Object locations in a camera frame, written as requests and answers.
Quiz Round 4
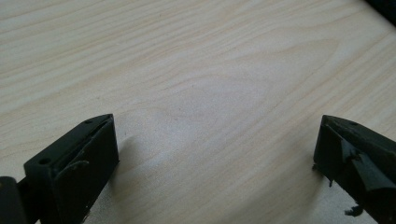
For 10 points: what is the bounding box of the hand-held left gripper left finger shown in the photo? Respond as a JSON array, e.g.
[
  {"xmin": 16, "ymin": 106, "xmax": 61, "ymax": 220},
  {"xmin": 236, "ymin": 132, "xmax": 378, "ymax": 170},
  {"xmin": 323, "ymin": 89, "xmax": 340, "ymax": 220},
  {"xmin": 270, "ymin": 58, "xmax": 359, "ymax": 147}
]
[{"xmin": 23, "ymin": 113, "xmax": 120, "ymax": 224}]

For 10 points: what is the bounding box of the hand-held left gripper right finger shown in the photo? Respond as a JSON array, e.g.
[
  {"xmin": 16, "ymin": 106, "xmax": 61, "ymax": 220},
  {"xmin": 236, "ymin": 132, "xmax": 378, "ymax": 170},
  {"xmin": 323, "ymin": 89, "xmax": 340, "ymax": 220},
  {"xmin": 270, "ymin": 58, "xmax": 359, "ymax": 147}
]
[{"xmin": 312, "ymin": 114, "xmax": 396, "ymax": 224}]

